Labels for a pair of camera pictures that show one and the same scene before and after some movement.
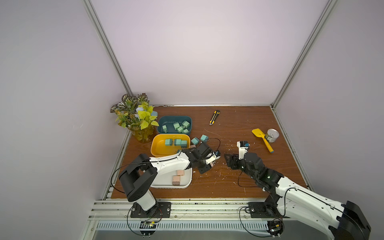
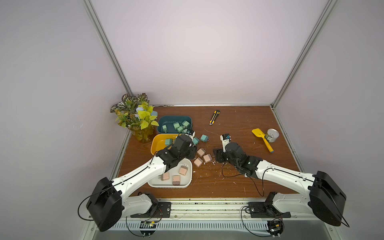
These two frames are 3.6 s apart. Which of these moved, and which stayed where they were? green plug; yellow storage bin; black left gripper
Moved: black left gripper
Stayed: green plug; yellow storage bin
